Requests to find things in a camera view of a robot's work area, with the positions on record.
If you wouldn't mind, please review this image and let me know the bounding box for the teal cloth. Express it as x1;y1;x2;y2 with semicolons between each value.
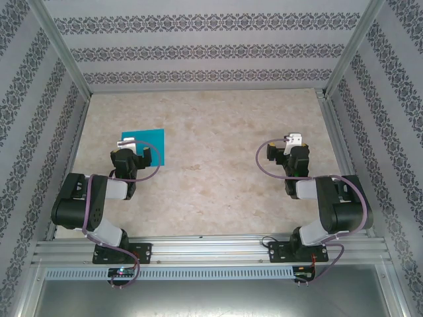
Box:
121;129;166;166

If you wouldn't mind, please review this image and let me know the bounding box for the grey metal sheet panel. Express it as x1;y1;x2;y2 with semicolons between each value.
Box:
19;264;407;317

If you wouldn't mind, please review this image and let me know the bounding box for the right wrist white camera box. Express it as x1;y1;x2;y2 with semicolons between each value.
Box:
283;132;303;156

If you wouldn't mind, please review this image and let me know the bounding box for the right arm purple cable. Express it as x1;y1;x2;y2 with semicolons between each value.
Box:
256;138;373;287

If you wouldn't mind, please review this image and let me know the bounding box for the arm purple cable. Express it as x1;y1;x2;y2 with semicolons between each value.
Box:
256;138;373;287
81;140;163;291

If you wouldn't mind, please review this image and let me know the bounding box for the aluminium side rail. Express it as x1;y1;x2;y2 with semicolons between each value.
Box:
45;94;92;241
315;88;377;239

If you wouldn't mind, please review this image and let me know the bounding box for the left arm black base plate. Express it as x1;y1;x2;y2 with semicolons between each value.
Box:
92;242;153;265

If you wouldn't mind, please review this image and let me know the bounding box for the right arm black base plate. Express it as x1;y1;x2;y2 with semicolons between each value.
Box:
268;240;330;264

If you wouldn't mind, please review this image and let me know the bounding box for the aluminium frame post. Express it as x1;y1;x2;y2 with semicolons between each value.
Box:
325;0;387;97
28;0;93;96

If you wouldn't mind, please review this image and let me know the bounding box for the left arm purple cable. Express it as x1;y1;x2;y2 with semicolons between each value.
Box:
81;140;163;291

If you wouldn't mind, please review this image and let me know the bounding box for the aluminium mounting rail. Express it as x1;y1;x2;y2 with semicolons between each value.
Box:
31;232;393;265

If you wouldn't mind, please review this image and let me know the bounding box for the slotted grey cable duct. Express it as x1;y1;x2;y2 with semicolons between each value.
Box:
44;266;295;280

